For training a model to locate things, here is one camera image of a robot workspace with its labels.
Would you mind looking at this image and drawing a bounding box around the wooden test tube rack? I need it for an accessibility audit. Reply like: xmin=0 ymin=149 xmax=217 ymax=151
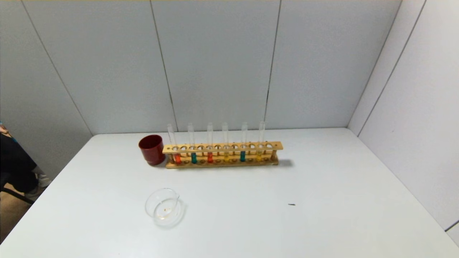
xmin=162 ymin=141 xmax=284 ymax=169

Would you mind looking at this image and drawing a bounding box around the person in black clothes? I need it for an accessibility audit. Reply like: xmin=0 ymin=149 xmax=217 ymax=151
xmin=0 ymin=122 xmax=52 ymax=201

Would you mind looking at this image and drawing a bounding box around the test tube orange-red pigment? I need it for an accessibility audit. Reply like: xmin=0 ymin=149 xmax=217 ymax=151
xmin=167 ymin=124 xmax=182 ymax=164

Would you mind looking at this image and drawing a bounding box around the black chair leg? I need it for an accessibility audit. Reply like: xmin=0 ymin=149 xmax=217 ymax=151
xmin=0 ymin=186 xmax=34 ymax=205

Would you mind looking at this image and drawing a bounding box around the test tube blue pigment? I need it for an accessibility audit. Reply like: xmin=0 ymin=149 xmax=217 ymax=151
xmin=241 ymin=122 xmax=248 ymax=162
xmin=188 ymin=123 xmax=198 ymax=164

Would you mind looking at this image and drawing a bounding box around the test tube red pigment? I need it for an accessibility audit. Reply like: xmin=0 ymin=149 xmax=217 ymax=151
xmin=207 ymin=122 xmax=214 ymax=164

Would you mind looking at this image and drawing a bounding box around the test tube yellow pigment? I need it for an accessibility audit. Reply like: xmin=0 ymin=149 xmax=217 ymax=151
xmin=222 ymin=122 xmax=230 ymax=162
xmin=256 ymin=121 xmax=266 ymax=161

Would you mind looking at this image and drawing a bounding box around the dark red plastic cup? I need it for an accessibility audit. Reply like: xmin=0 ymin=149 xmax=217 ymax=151
xmin=138 ymin=135 xmax=166 ymax=166

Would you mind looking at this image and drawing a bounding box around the clear glass beaker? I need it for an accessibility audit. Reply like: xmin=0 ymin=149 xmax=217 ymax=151
xmin=145 ymin=188 xmax=185 ymax=228

